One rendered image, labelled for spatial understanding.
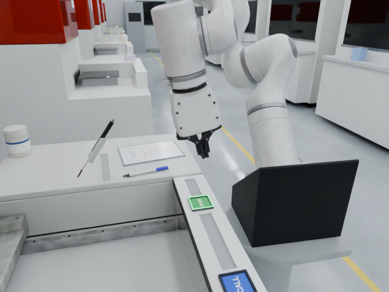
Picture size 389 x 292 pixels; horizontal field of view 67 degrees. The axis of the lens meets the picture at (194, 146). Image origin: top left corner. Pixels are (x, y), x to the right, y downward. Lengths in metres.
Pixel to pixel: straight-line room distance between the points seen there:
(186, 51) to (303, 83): 4.66
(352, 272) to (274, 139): 1.42
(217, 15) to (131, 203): 0.58
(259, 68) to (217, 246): 0.54
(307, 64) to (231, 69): 4.21
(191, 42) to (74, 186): 0.53
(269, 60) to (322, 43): 4.24
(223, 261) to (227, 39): 0.43
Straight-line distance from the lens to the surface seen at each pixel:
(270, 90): 0.90
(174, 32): 0.58
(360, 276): 2.14
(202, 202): 0.77
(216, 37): 0.58
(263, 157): 0.84
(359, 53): 4.17
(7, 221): 0.94
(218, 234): 0.69
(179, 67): 0.59
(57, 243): 0.92
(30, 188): 0.94
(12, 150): 1.15
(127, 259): 0.84
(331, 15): 5.18
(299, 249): 0.90
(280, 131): 0.86
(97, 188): 0.89
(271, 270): 1.00
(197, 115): 0.63
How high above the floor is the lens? 1.40
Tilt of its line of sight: 24 degrees down
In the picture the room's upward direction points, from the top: straight up
